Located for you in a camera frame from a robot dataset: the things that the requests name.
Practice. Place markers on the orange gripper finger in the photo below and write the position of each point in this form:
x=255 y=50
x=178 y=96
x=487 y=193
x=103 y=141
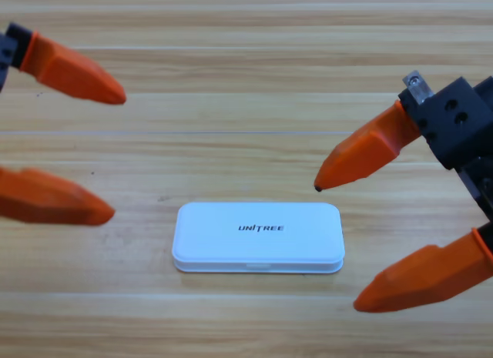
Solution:
x=423 y=279
x=50 y=200

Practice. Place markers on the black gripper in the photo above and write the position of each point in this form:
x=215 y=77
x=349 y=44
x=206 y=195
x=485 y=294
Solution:
x=11 y=46
x=458 y=127

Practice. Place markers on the white Unitree pencil case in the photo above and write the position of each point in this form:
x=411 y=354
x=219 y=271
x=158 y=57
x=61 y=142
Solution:
x=215 y=235

